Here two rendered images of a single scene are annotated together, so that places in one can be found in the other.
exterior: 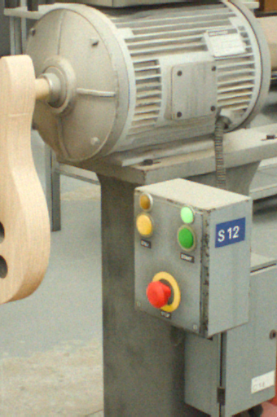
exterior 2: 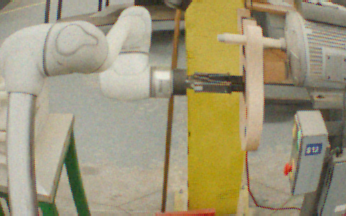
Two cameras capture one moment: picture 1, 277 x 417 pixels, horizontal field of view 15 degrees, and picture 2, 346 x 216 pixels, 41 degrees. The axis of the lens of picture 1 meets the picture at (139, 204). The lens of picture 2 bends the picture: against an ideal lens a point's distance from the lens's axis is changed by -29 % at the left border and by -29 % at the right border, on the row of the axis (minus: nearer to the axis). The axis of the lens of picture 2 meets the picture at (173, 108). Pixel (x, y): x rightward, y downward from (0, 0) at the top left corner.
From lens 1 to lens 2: 81 cm
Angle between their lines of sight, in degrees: 42
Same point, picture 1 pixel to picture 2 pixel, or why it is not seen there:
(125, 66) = (304, 46)
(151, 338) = not seen: hidden behind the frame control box
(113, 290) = not seen: hidden behind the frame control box
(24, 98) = (255, 47)
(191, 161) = (337, 101)
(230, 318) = (306, 188)
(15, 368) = not seen: outside the picture
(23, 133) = (258, 64)
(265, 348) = (345, 195)
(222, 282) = (306, 172)
